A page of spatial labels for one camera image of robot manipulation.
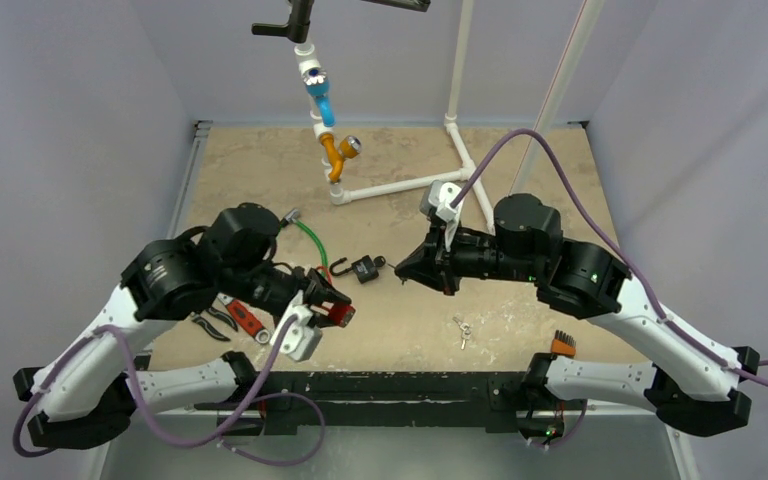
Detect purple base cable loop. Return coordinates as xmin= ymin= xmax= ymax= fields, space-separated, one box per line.
xmin=215 ymin=392 xmax=327 ymax=468

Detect red handled adjustable wrench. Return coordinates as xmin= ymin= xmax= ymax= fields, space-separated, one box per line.
xmin=218 ymin=294 xmax=272 ymax=345

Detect red cable lock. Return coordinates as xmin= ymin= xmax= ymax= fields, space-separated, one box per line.
xmin=313 ymin=267 xmax=356 ymax=328

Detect black pliers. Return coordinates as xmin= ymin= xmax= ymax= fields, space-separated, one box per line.
xmin=190 ymin=305 xmax=240 ymax=343

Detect black crank handle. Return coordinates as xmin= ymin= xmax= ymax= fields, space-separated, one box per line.
xmin=251 ymin=0 xmax=431 ymax=44

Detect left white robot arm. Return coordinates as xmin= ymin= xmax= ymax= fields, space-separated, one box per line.
xmin=12 ymin=203 xmax=355 ymax=458

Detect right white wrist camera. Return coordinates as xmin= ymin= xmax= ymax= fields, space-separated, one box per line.
xmin=420 ymin=180 xmax=463 ymax=252

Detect white pole with red stripe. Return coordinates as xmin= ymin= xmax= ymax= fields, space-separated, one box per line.
xmin=509 ymin=0 xmax=606 ymax=193

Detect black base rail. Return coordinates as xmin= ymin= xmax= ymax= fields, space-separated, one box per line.
xmin=227 ymin=371 xmax=583 ymax=439

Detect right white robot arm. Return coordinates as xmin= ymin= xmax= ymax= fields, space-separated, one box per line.
xmin=395 ymin=194 xmax=760 ymax=437

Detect orange tap valve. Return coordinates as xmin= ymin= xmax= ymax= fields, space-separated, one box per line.
xmin=318 ymin=132 xmax=363 ymax=184

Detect small silver key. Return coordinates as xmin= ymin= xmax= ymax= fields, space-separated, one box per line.
xmin=390 ymin=265 xmax=408 ymax=285

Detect blue tap valve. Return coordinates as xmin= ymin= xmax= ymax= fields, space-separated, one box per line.
xmin=301 ymin=67 xmax=336 ymax=127

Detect black padlock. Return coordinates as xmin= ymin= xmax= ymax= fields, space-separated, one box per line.
xmin=328 ymin=255 xmax=382 ymax=284

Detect green cable lock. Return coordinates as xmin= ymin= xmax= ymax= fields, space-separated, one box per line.
xmin=280 ymin=208 xmax=328 ymax=270

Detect white PVC pipe frame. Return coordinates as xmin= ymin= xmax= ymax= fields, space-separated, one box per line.
xmin=293 ymin=1 xmax=476 ymax=205

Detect orange hex key set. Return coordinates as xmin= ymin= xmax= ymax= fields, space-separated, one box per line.
xmin=550 ymin=330 xmax=577 ymax=358

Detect silver key bunch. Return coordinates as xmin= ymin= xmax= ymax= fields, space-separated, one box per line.
xmin=452 ymin=316 xmax=472 ymax=350

